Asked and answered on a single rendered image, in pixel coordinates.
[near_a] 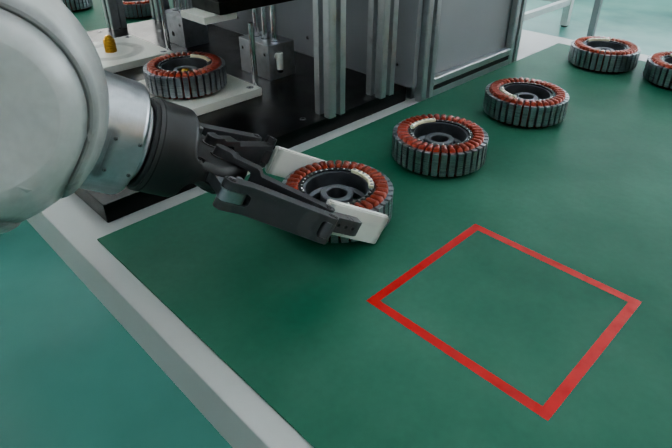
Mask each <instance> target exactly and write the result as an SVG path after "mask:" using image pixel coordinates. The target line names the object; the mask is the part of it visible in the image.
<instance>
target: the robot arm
mask: <svg viewBox="0 0 672 448"><path fill-rule="evenodd" d="M261 140H262V137H261V136H260V135H258V134H254V133H249V132H244V131H239V130H234V129H229V128H224V127H219V126H214V125H209V124H204V123H200V122H199V120H198V117H197V115H196V114H195V112H194V111H193V110H191V109H190V108H187V107H184V106H181V105H178V104H175V103H172V102H169V101H166V100H163V99H160V98H157V97H152V98H150V94H149V91H148V89H147V87H146V86H145V85H144V84H142V83H141V82H138V81H135V80H132V79H129V78H126V77H123V76H120V75H117V74H114V73H111V72H108V71H106V70H104V69H103V66H102V63H101V60H100V57H99V55H98V53H97V50H96V48H95V46H94V44H93V42H92V41H91V39H90V37H89V35H88V34H87V32H86V31H85V29H84V28H83V26H82V25H81V23H80V22H79V21H78V19H77V18H76V17H75V16H74V14H73V13H72V12H71V11H70V10H69V9H68V8H67V7H66V6H65V4H64V3H63V0H0V234H3V233H7V232H10V231H11V230H13V229H15V228H16V227H18V226H19V225H20V224H21V222H22V221H25V220H27V219H29V218H31V217H33V216H35V215H36V214H38V213H40V212H42V211H44V210H45V209H47V208H48V207H50V206H51V205H53V204H54V203H56V202H57V201H58V200H59V199H62V198H66V197H68V196H70V195H72V194H73V193H75V192H76V191H77V189H78V188H81V189H85V190H90V191H95V192H100V193H105V194H110V195H111V194H117V193H119V192H120V191H122V190H123V189H124V188H125V187H126V186H127V187H128V189H130V190H135V191H139V192H144V193H148V194H153V195H158V196H162V197H171V196H173V195H175V194H177V193H178V192H179V191H180V190H181V189H182V188H183V187H185V186H186V185H188V184H194V185H195V186H198V187H200V188H201V189H203V190H204V191H207V192H209V193H211V194H217V195H216V197H215V200H214V202H213V206H214V207H215V208H217V209H218V210H222V211H226V212H231V213H235V214H240V215H243V216H246V217H249V218H252V219H254V220H257V221H260V222H263V223H265V224H268V225H271V226H273V227H276V228H279V229H282V230H284V231H287V232H290V233H293V234H295V235H298V236H301V237H304V238H306V239H309V240H312V241H314V242H317V243H320V244H323V245H325V244H327V242H328V240H329V238H330V236H331V235H336V236H340V237H344V238H349V239H353V240H358V241H362V242H367V243H371V244H376V242H377V240H378V238H379V236H380V234H381V233H382V231H383V229H384V227H385V225H386V223H387V222H388V220H389V217H388V216H387V215H386V214H383V213H379V212H376V211H372V210H368V209H365V208H361V207H357V206H354V205H350V204H346V203H343V202H339V201H335V200H332V199H328V200H327V202H326V203H324V202H322V201H320V200H318V199H316V198H314V197H311V196H309V195H307V194H305V193H303V192H301V191H299V190H297V189H295V188H293V187H290V186H288V185H286V184H284V183H282V182H280V181H278V180H276V179H274V178H272V177H269V176H267V175H265V174H264V173H263V169H262V168H264V167H265V165H266V164H267V166H266V168H265V172H266V173H268V174H271V175H275V176H279V177H282V178H285V177H286V176H288V175H289V174H290V173H291V172H293V171H294V172H295V170H296V169H298V168H301V167H303V166H306V165H308V164H309V165H310V164H313V163H315V162H317V163H318V162H321V161H325V160H322V159H318V158H315V157H312V156H309V155H306V154H302V153H299V152H296V151H293V150H290V149H286V148H283V147H280V146H275V144H276V141H277V139H276V138H274V137H272V136H269V135H267V136H266V139H265V141H261ZM274 146H275V149H273V148H274ZM325 162H327V161H325ZM248 171H249V172H250V177H249V179H248V181H247V180H244V179H245V177H246V175H247V172H248Z"/></svg>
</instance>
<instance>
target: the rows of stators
mask: <svg viewBox="0 0 672 448"><path fill-rule="evenodd" d="M640 52H641V49H640V48H639V47H638V46H637V45H635V44H634V43H632V42H629V41H625V40H624V39H622V40H621V39H619V38H618V39H616V38H614V37H613V38H612V39H611V37H607V38H606V37H605V36H603V37H601V36H597V37H596V36H588V37H587V36H585V37H581V38H578V39H575V40H573V41H572V42H571V46H570V50H569V55H568V60H569V61H570V62H571V63H572V64H574V65H575V66H577V67H579V68H582V69H586V70H590V71H596V72H600V70H601V72H602V73H605V72H606V73H620V72H621V73H624V72H627V71H631V70H633V69H635V68H636V66H637V63H638V59H639V56H640ZM643 77H644V78H645V79H646V80H648V81H649V82H651V83H652V84H655V85H656V86H660V87H661V88H663V87H665V89H671V90H672V51H669V52H668V51H665V52H663V51H662V52H657V53H655V54H651V55H649V56H648V58H647V61H646V64H645V68H644V71H643Z"/></svg>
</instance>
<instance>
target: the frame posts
mask: <svg viewBox="0 0 672 448"><path fill-rule="evenodd" d="M101 1H102V5H103V10H104V15H105V19H106V24H107V27H108V28H111V29H113V30H116V29H119V28H126V27H127V22H126V17H125V12H124V7H123V2H122V0H101ZM149 3H150V8H151V14H152V19H156V20H157V21H162V19H161V13H160V6H159V0H149ZM164 6H165V10H167V9H170V6H169V0H164ZM398 10H399V0H369V1H368V35H367V68H366V94H367V95H370V96H371V95H374V94H375V97H376V98H379V99H382V98H385V97H386V95H389V96H390V95H392V94H394V79H395V62H396V44H397V27H398ZM313 39H314V86H315V113H316V114H319V115H321V114H324V117H326V118H328V119H331V118H334V117H336V114H339V115H342V114H344V113H345V75H346V0H313Z"/></svg>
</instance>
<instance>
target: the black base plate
mask: <svg viewBox="0 0 672 448"><path fill-rule="evenodd" d="M207 29H208V37H209V43H206V44H201V45H197V46H193V47H189V48H184V47H182V46H179V45H177V44H174V43H172V42H170V44H171V50H172V51H173V53H174V54H176V53H177V52H180V53H181V55H182V52H186V53H188V52H189V51H191V52H194V51H197V52H203V53H204V52H207V53H212V54H215V55H216V56H219V57H221V58H223V59H224V60H225V65H226V73H227V74H229V75H232V76H234V77H237V78H239V79H242V80H244V81H247V82H249V83H252V84H253V81H252V74H251V73H249V72H246V71H244V70H242V67H241V56H240V45H239V36H244V35H243V34H240V33H237V32H234V31H231V30H228V29H225V28H221V27H218V26H215V25H212V24H208V25H207ZM87 34H88V35H89V37H90V39H91V41H92V42H97V41H102V40H103V39H104V36H105V35H111V36H112V37H113V38H117V37H122V36H127V35H133V36H136V37H138V38H141V39H143V40H146V41H148V42H151V43H153V44H156V45H158V46H161V47H163V48H165V49H166V43H165V38H164V32H163V26H162V21H157V20H156V19H151V20H146V21H141V22H136V23H130V24H127V27H126V28H119V29H116V30H113V29H111V28H104V29H99V30H94V31H88V32H87ZM294 61H295V74H292V75H289V76H285V77H282V78H279V79H276V80H272V81H269V80H267V79H264V78H262V77H259V76H258V86H259V87H261V88H262V95H261V96H258V97H255V98H252V99H249V100H246V101H243V102H239V103H236V104H233V105H230V106H227V107H224V108H221V109H218V110H215V111H212V112H209V113H205V114H202V115H199V116H197V117H198V120H199V122H200V123H204V124H209V125H214V126H219V127H224V128H229V129H234V130H239V131H244V132H249V133H254V134H258V135H260V136H261V137H262V140H261V141H265V139H266V136H267V135H269V136H272V137H274V138H276V139H277V141H276V144H275V146H280V147H283V148H286V149H289V148H292V147H294V146H296V145H299V144H301V143H304V142H306V141H309V140H311V139H313V138H316V137H318V136H321V135H323V134H326V133H328V132H330V131H333V130H335V129H338V128H340V127H343V126H345V125H347V124H350V123H352V122H355V121H357V120H360V119H362V118H364V117H367V116H369V115H372V114H374V113H377V112H379V111H381V110H384V109H386V108H389V107H391V106H394V105H396V104H398V103H401V102H403V101H405V100H406V87H404V86H401V85H398V84H395V83H394V94H392V95H390V96H389V95H386V97H385V98H382V99H379V98H376V97H375V94H374V95H371V96H370V95H367V94H366V74H364V73H361V72H358V71H355V70H352V69H349V68H346V75H345V113H344V114H342V115H339V114H336V117H334V118H331V119H328V118H326V117H324V114H321V115H319V114H316V113H315V86H314V57H311V56H308V55H305V54H302V53H299V52H296V51H294ZM114 74H117V75H120V76H123V77H126V78H129V79H132V80H135V81H140V80H144V79H145V78H144V72H143V66H140V67H136V68H132V69H128V70H124V71H120V72H116V73H114ZM275 146H274V148H273V149H275ZM75 194H76V195H77V196H78V197H79V198H80V199H82V200H83V201H84V202H85V203H86V204H87V205H88V206H89V207H91V208H92V209H93V210H94V211H95V212H96V213H97V214H98V215H100V216H101V217H102V218H103V219H104V220H105V221H106V222H107V223H110V222H112V221H114V220H117V219H119V218H122V217H124V216H127V215H129V214H131V213H134V212H136V211H139V210H141V209H144V208H146V207H148V206H151V205H153V204H156V203H158V202H161V201H163V200H165V199H168V198H170V197H162V196H158V195H153V194H148V193H144V192H139V191H135V190H130V189H128V187H127V186H126V187H125V188H124V189H123V190H122V191H120V192H119V193H117V194H111V195H110V194H105V193H100V192H95V191H90V190H85V189H81V188H78V189H77V191H76V192H75Z"/></svg>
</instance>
